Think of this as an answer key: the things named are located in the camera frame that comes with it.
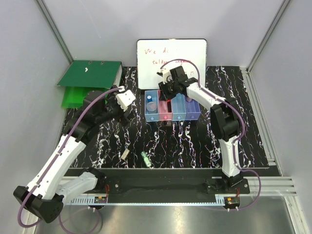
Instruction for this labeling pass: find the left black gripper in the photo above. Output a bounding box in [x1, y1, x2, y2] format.
[96, 86, 137, 126]

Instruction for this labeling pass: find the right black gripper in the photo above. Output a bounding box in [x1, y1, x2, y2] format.
[158, 79, 178, 102]

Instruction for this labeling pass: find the light blue bin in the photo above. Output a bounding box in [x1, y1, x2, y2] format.
[144, 90, 159, 122]
[171, 94, 187, 121]

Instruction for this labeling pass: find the orange black marker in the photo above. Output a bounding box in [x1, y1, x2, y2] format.
[166, 101, 172, 113]

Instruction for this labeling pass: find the pink bin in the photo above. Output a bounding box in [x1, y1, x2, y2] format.
[158, 90, 173, 121]

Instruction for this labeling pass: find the small clear glue bottle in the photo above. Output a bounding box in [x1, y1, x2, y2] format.
[146, 95, 157, 113]

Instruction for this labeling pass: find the white dry-erase board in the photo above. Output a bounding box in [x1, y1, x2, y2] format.
[136, 39, 208, 90]

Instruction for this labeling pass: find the beige correction tape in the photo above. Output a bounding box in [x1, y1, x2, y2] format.
[120, 149, 130, 160]

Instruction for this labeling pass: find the green white correction tape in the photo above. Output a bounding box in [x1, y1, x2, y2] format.
[141, 152, 152, 168]

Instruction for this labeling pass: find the purple bin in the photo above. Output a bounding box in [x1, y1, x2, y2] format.
[184, 97, 201, 121]

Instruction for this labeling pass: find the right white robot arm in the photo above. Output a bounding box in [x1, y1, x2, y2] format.
[157, 66, 245, 193]

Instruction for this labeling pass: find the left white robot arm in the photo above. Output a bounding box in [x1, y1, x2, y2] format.
[13, 86, 136, 228]

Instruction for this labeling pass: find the light green folder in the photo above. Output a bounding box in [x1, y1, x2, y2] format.
[61, 87, 110, 109]

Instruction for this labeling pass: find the black marble pattern mat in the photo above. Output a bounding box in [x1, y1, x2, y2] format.
[71, 66, 269, 169]

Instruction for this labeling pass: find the left circuit board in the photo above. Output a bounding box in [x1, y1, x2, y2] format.
[94, 196, 108, 203]

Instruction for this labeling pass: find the circuit board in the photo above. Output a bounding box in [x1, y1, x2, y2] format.
[227, 196, 240, 205]
[94, 196, 108, 203]

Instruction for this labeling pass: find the right circuit board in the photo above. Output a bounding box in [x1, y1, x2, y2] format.
[227, 196, 240, 205]

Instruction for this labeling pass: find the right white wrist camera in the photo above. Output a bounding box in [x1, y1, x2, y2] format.
[157, 68, 172, 84]

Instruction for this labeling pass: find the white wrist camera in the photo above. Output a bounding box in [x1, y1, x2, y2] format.
[157, 68, 172, 84]
[116, 90, 136, 112]

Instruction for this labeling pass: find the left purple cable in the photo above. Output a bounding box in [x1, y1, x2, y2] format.
[18, 86, 124, 234]

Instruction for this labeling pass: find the purple cable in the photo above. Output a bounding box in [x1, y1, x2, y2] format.
[18, 86, 124, 234]
[160, 59, 262, 212]

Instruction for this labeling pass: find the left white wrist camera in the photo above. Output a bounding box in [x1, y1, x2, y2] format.
[116, 90, 136, 112]

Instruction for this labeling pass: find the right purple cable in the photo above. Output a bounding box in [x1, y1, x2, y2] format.
[160, 59, 262, 212]

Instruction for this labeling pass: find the green ring binder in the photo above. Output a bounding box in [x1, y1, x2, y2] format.
[57, 60, 122, 89]

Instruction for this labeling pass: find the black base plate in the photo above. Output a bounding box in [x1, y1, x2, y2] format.
[75, 167, 252, 204]

